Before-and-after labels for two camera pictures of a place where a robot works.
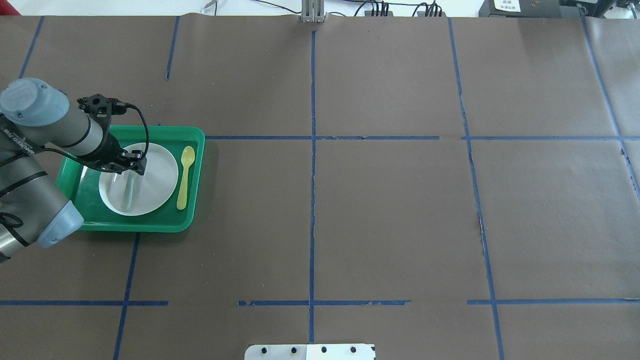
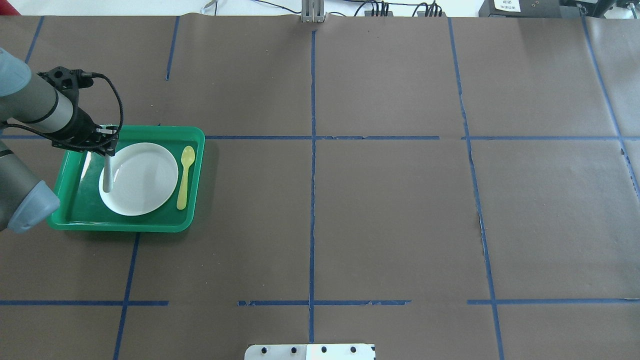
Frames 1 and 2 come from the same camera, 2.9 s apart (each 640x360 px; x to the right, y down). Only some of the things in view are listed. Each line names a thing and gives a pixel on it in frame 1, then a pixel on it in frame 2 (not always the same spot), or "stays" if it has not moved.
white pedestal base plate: x=310 y=352 stays
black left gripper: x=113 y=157 -> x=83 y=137
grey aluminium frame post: x=313 y=11 stays
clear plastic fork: x=129 y=190 -> x=108 y=173
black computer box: x=531 y=8 stays
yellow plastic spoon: x=187 y=157 stays
